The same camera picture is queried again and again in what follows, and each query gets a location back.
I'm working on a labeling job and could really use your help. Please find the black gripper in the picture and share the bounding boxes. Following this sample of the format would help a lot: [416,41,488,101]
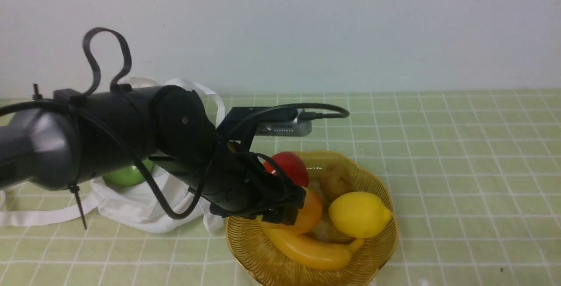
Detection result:
[149,140,306,226]

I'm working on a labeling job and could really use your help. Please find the orange yellow mango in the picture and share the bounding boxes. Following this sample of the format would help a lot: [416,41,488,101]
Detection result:
[257,187,323,234]

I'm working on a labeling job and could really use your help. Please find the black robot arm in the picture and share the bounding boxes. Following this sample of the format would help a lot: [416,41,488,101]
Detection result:
[1,86,306,225]

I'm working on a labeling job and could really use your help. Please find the amber ribbed fruit bowl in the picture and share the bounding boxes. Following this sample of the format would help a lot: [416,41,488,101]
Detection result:
[226,152,398,286]

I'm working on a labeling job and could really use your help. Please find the white cloth tote bag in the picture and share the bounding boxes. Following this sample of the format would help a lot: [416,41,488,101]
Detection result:
[0,77,226,234]

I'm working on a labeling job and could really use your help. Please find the red apple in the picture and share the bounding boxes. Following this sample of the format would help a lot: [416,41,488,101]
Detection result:
[263,152,310,190]

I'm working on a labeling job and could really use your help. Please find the yellow banana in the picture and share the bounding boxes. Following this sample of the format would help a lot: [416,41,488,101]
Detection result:
[262,228,365,270]

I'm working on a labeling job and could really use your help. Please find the brown kiwi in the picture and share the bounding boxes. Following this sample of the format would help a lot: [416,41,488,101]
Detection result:
[319,164,355,203]

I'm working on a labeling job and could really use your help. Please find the yellow lemon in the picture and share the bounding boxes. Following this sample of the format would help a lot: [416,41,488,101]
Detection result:
[328,191,393,239]

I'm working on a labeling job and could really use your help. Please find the green apple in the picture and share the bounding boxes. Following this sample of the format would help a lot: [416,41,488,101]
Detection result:
[103,166,146,187]

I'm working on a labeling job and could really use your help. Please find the green checkered tablecloth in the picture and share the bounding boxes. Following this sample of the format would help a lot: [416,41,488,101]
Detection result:
[0,90,561,286]

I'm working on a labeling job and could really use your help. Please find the black camera cable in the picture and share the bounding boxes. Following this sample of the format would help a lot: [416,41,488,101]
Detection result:
[0,103,350,220]

